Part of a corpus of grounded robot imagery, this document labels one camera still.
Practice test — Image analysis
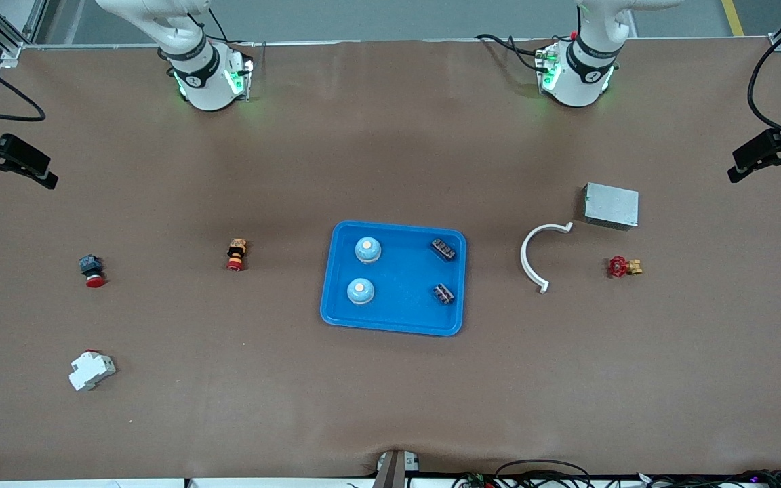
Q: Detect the black red emergency stop button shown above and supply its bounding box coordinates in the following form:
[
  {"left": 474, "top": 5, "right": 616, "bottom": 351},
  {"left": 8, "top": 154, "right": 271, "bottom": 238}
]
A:
[{"left": 79, "top": 254, "right": 106, "bottom": 289}]

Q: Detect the silver metal power supply box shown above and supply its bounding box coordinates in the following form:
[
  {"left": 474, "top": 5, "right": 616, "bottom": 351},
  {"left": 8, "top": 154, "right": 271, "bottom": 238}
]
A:
[{"left": 582, "top": 182, "right": 639, "bottom": 232}]

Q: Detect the brass valve red handwheel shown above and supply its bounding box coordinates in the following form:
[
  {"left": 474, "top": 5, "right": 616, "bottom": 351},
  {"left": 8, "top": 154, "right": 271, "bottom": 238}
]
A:
[{"left": 607, "top": 255, "right": 643, "bottom": 279}]

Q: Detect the white circuit breaker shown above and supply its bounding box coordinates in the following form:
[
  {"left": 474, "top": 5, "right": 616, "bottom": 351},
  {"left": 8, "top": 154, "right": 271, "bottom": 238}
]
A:
[{"left": 68, "top": 350, "right": 117, "bottom": 392}]

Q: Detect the green lit base connector panel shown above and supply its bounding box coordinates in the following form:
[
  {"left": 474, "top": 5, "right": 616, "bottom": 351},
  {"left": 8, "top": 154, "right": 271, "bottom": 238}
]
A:
[{"left": 535, "top": 42, "right": 562, "bottom": 92}]

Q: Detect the white curved pipe clamp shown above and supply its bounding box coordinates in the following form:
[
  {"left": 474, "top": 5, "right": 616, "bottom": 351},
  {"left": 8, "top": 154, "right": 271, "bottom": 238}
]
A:
[{"left": 520, "top": 222, "right": 574, "bottom": 294}]

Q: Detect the blue plastic tray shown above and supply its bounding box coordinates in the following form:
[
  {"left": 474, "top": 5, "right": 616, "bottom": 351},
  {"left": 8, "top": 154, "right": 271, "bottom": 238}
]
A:
[{"left": 320, "top": 220, "right": 467, "bottom": 337}]

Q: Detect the orange red push button switch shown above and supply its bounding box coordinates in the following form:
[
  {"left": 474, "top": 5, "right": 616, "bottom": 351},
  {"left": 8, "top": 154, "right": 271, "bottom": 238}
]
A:
[{"left": 226, "top": 237, "right": 249, "bottom": 272}]

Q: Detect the black base cable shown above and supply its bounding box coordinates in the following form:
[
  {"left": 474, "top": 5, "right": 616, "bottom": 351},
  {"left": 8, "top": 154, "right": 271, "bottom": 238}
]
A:
[
  {"left": 475, "top": 33, "right": 548, "bottom": 73},
  {"left": 207, "top": 7, "right": 256, "bottom": 49}
]

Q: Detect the black cable bundle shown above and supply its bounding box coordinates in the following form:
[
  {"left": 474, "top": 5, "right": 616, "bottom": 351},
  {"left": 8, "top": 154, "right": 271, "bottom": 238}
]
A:
[{"left": 635, "top": 469, "right": 781, "bottom": 488}]

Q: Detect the black looped cable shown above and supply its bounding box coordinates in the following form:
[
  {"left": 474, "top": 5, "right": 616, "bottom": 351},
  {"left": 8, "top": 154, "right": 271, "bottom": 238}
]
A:
[{"left": 494, "top": 459, "right": 595, "bottom": 488}]

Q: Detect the multicoloured wire bundle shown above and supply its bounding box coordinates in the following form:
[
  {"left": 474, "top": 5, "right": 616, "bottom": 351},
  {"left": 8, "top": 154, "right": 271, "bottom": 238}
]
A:
[{"left": 452, "top": 472, "right": 500, "bottom": 488}]

